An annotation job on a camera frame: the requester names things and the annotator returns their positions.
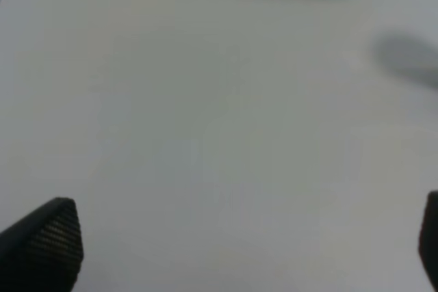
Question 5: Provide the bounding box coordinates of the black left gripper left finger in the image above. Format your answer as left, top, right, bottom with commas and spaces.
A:
1, 197, 84, 292

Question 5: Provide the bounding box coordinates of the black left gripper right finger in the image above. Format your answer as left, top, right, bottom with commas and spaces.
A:
418, 191, 438, 291

